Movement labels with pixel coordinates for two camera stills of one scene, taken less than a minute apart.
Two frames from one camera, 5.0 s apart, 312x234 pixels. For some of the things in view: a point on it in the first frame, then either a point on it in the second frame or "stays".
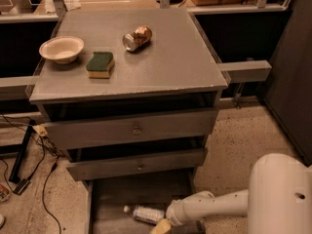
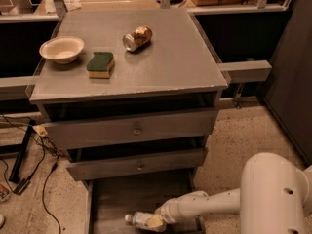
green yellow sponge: [99, 65] stays
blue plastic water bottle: [145, 214] to [140, 219]
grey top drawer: [77, 129] stays
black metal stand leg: [16, 171] stays
